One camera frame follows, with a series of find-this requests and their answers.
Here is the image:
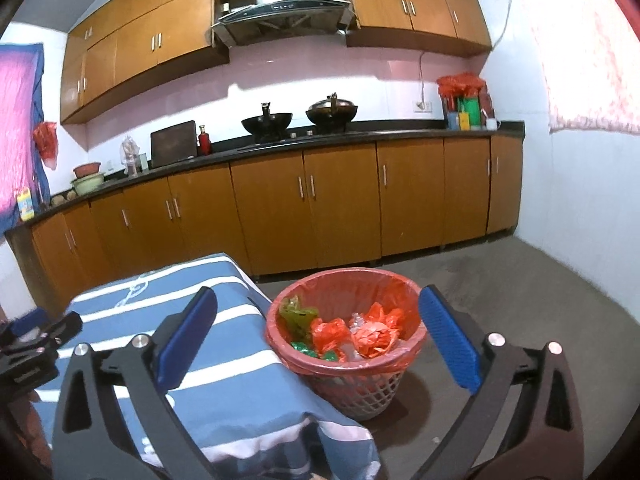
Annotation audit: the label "jar covered with plastic bag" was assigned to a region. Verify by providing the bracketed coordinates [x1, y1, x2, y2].
[120, 136, 141, 177]

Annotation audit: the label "wooden lower kitchen cabinets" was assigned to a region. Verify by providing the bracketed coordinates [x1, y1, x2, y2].
[5, 132, 525, 306]

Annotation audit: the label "shiny green wrapper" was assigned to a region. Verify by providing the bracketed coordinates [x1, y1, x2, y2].
[291, 340, 337, 361]

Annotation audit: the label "dark cutting board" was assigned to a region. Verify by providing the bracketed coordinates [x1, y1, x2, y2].
[150, 120, 197, 168]

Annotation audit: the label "pink patterned window curtain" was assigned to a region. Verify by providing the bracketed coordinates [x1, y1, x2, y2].
[500, 0, 640, 136]

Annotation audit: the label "red bag on boxes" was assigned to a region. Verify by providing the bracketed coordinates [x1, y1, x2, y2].
[436, 72, 487, 98]

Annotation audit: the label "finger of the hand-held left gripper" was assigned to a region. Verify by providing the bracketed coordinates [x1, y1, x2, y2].
[35, 311, 83, 348]
[0, 307, 51, 341]

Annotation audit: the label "pink curtain with blue edge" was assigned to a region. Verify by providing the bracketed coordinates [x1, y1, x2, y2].
[0, 42, 46, 233]

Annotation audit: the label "green plastic basin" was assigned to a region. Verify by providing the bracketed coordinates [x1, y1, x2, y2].
[70, 172, 107, 197]

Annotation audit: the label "plastic basket with red liner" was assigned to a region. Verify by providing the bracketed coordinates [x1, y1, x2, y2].
[265, 268, 428, 422]

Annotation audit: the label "small red plastic bag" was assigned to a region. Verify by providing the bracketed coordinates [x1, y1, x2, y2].
[367, 302, 406, 328]

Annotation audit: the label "green plastic bag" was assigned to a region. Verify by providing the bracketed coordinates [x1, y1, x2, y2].
[278, 296, 321, 343]

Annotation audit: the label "short wooden upper cabinets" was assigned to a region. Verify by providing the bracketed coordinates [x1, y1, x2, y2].
[344, 0, 493, 58]

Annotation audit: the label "long wooden upper cabinets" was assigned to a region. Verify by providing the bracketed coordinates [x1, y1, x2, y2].
[60, 0, 231, 125]

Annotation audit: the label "black kitchen countertop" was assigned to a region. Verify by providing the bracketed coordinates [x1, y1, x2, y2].
[5, 120, 526, 233]

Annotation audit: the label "black gas stove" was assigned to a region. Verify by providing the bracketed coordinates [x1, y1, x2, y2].
[235, 130, 371, 153]

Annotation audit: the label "black wok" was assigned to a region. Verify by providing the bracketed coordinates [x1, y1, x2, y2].
[241, 102, 294, 143]

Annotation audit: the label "blue striped tablecloth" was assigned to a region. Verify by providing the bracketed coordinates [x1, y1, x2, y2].
[30, 252, 383, 480]

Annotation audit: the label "large knotted red plastic bag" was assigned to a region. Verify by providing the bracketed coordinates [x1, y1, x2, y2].
[350, 320, 401, 361]

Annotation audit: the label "green box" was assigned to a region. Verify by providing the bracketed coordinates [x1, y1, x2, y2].
[457, 97, 483, 128]

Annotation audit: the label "dark pot with lid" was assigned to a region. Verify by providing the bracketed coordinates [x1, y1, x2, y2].
[306, 92, 358, 135]

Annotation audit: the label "hanging red plastic bag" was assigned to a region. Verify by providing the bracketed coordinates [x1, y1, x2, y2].
[33, 121, 59, 170]

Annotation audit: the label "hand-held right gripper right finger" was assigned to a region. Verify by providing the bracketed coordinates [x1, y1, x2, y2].
[415, 284, 586, 480]

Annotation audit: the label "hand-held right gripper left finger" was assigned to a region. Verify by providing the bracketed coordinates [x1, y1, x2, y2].
[52, 286, 219, 480]

